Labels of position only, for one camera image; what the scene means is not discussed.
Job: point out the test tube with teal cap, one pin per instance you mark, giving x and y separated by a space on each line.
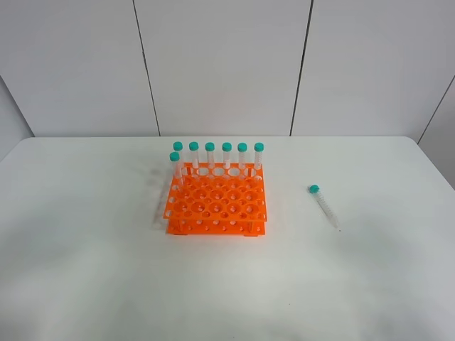
315 191

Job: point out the orange test tube rack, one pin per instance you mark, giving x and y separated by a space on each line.
217 201

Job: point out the rack tube front left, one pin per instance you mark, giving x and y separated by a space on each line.
177 171

